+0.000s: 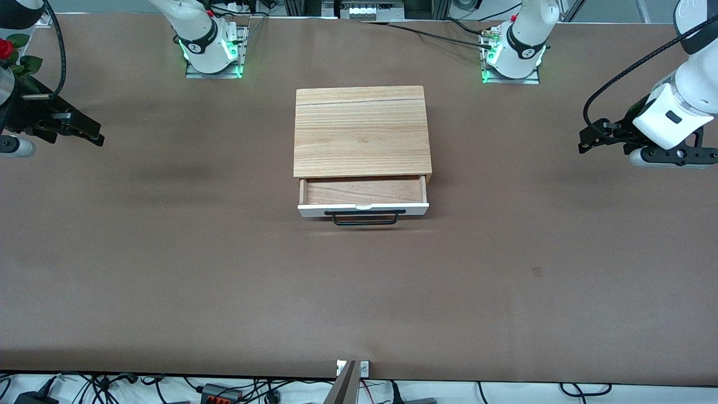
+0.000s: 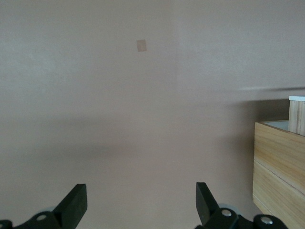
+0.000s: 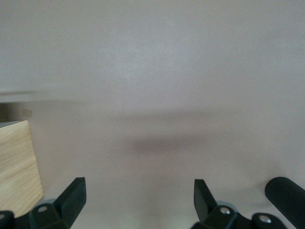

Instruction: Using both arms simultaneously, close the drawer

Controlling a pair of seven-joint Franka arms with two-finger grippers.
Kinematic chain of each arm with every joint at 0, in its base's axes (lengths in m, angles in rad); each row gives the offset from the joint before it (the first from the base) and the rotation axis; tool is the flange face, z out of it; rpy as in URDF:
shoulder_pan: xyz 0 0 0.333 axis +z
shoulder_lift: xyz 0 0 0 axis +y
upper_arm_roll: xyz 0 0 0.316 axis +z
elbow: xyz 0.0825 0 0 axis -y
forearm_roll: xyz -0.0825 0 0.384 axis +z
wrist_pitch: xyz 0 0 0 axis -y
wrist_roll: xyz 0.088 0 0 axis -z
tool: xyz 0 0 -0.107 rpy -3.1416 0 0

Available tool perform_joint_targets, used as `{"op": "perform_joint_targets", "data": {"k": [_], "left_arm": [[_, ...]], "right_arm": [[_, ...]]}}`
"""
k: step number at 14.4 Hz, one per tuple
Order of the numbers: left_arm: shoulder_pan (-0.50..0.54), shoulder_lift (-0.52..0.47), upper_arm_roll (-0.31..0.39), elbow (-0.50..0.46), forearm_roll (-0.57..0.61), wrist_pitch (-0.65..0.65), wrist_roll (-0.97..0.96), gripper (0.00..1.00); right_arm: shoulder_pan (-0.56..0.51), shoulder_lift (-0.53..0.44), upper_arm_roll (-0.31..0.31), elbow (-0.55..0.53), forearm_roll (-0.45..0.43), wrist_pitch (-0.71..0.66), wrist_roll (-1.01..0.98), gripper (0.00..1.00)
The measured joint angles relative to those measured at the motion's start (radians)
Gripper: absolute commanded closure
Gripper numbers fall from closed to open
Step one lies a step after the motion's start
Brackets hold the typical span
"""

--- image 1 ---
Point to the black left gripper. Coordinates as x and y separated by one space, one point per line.
627 124

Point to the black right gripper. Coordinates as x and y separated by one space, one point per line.
25 115

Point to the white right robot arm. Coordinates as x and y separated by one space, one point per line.
202 33

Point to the light wooden drawer cabinet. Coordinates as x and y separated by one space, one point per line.
362 132

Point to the red rose with leaves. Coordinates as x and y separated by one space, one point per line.
5 49

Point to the white power strip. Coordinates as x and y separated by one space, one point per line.
367 11

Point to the black power adapter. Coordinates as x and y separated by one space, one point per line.
33 398

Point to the black box with orange connectors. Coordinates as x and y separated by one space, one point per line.
221 394

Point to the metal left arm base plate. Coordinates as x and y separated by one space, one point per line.
534 78

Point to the metal table corner bracket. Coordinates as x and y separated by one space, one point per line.
46 20

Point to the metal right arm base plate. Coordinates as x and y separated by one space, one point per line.
238 50

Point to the aluminium profile frame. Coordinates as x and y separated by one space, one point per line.
415 8

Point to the white table edge bracket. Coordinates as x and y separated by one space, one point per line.
363 368

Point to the grey slanted camera post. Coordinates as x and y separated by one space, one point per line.
343 387

